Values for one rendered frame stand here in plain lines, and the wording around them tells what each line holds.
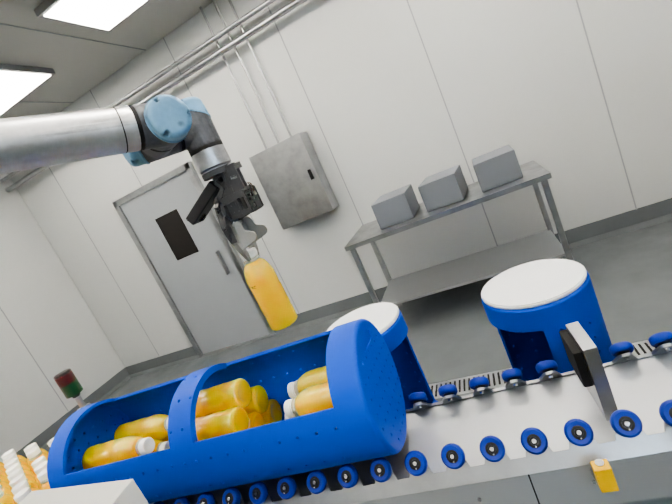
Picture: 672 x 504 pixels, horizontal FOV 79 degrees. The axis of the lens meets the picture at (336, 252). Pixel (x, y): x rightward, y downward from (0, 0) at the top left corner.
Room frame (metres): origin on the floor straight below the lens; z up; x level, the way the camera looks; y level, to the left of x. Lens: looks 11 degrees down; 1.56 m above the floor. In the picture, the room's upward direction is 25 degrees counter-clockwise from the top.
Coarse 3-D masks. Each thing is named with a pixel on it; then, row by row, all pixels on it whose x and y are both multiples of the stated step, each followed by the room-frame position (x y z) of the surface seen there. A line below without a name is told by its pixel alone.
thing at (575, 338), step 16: (560, 336) 0.73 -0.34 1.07; (576, 336) 0.68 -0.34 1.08; (576, 352) 0.65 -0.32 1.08; (592, 352) 0.64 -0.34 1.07; (576, 368) 0.67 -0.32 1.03; (592, 368) 0.64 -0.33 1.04; (592, 384) 0.65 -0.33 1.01; (608, 384) 0.63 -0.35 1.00; (608, 400) 0.64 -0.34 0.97; (608, 416) 0.64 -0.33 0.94
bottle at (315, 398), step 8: (320, 384) 0.80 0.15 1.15; (304, 392) 0.80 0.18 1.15; (312, 392) 0.79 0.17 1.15; (320, 392) 0.78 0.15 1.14; (328, 392) 0.77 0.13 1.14; (296, 400) 0.80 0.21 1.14; (304, 400) 0.78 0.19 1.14; (312, 400) 0.78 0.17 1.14; (320, 400) 0.77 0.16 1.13; (328, 400) 0.76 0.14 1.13; (296, 408) 0.79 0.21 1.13; (304, 408) 0.78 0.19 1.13; (312, 408) 0.77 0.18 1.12; (320, 408) 0.76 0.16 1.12; (328, 408) 0.76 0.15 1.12; (296, 416) 0.80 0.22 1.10
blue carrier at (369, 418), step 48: (336, 336) 0.80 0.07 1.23; (192, 384) 0.91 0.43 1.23; (336, 384) 0.72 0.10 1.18; (384, 384) 0.81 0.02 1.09; (96, 432) 1.10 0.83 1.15; (192, 432) 0.82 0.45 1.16; (240, 432) 0.77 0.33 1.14; (288, 432) 0.73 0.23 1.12; (336, 432) 0.70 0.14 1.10; (384, 432) 0.70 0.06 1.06; (48, 480) 0.95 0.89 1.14; (96, 480) 0.90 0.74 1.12; (144, 480) 0.85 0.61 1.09; (192, 480) 0.82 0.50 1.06; (240, 480) 0.80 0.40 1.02
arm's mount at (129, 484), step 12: (120, 480) 0.61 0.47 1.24; (132, 480) 0.60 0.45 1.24; (36, 492) 0.69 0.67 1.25; (48, 492) 0.67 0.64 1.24; (60, 492) 0.65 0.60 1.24; (72, 492) 0.64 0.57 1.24; (84, 492) 0.62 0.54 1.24; (96, 492) 0.61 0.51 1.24; (108, 492) 0.59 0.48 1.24; (120, 492) 0.58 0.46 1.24; (132, 492) 0.59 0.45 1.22
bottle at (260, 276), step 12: (252, 264) 0.92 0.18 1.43; (264, 264) 0.92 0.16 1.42; (252, 276) 0.91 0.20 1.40; (264, 276) 0.91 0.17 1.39; (276, 276) 0.93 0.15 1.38; (252, 288) 0.92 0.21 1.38; (264, 288) 0.91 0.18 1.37; (276, 288) 0.92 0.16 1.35; (264, 300) 0.91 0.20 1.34; (276, 300) 0.91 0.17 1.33; (288, 300) 0.93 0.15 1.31; (264, 312) 0.92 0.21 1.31; (276, 312) 0.91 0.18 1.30; (288, 312) 0.92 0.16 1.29; (276, 324) 0.91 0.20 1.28; (288, 324) 0.91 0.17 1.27
